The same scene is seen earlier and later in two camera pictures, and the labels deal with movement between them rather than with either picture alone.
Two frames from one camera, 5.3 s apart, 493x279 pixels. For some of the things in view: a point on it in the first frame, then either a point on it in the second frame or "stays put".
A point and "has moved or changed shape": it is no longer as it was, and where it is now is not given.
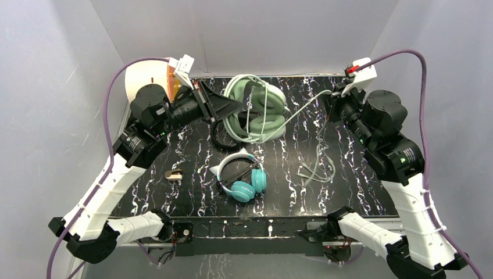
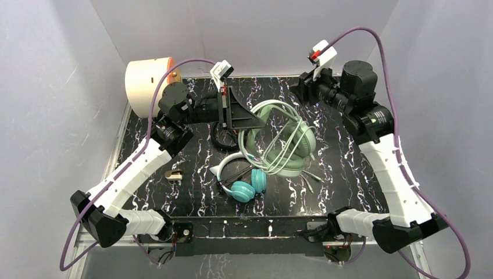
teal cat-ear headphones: [243, 192] stays put
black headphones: [217, 143] stays put
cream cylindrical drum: [157, 71] stays put
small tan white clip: [174, 174] stays put
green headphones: [261, 118] has moved or changed shape
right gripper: [333, 101] to [306, 84]
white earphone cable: [324, 171] to [270, 135]
